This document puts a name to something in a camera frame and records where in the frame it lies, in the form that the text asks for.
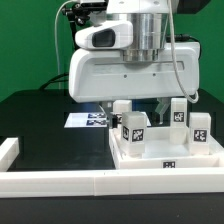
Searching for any white cable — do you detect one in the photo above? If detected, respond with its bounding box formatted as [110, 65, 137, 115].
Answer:
[54, 0, 79, 89]

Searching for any white square table top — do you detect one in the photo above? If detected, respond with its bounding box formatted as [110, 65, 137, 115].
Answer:
[109, 127, 224, 169]

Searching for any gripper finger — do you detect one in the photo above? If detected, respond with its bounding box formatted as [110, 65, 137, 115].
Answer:
[155, 97, 171, 124]
[99, 101, 121, 129]

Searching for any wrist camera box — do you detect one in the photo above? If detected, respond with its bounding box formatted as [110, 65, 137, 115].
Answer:
[75, 20, 133, 50]

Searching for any white marker sheet with tags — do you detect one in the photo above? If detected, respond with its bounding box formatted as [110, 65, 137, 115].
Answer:
[64, 112, 109, 128]

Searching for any black cable bundle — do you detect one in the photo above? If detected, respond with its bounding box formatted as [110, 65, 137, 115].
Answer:
[38, 72, 70, 91]

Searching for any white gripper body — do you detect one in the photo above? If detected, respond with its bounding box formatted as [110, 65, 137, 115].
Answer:
[69, 43, 200, 102]

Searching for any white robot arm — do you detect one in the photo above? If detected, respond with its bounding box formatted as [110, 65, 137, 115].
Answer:
[69, 0, 210, 103]

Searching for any white U-shaped obstacle fence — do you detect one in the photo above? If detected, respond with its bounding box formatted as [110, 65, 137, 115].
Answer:
[0, 138, 224, 198]

